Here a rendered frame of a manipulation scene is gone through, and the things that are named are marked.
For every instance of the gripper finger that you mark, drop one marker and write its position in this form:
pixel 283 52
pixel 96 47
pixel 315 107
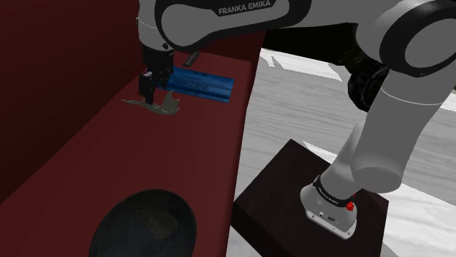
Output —
pixel 163 80
pixel 146 87

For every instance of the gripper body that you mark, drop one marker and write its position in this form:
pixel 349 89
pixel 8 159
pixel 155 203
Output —
pixel 157 58

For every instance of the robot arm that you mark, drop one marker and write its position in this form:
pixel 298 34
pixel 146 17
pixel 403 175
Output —
pixel 388 135

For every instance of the flat grey horned figure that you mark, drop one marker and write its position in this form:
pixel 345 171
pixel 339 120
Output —
pixel 167 106

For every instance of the blue book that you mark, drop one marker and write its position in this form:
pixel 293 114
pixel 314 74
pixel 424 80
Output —
pixel 205 85

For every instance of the dark robot stand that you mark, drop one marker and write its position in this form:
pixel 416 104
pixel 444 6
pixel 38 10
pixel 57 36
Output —
pixel 278 199

